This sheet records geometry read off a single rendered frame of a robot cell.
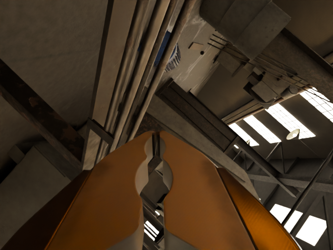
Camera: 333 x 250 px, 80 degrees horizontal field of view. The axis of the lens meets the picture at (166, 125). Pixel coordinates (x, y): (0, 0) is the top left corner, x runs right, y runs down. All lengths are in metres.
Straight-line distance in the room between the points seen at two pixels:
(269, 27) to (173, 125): 1.46
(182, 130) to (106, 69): 2.11
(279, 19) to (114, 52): 2.46
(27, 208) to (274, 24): 2.77
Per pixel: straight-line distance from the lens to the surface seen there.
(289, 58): 4.28
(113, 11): 0.25
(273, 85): 7.91
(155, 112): 2.33
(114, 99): 0.29
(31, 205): 1.79
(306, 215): 9.08
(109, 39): 0.27
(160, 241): 8.44
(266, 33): 2.58
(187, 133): 2.38
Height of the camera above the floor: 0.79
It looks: 3 degrees down
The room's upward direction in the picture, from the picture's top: 133 degrees clockwise
